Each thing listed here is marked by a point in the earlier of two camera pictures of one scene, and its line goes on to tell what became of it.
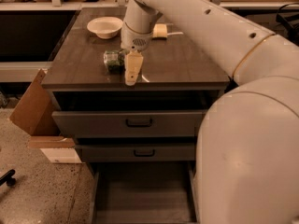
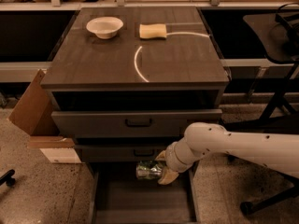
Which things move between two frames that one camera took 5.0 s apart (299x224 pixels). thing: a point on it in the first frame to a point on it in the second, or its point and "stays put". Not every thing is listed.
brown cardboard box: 34,114 stays put
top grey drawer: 125,124 stays put
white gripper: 135,39 to 172,161
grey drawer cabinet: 157,119 stays put
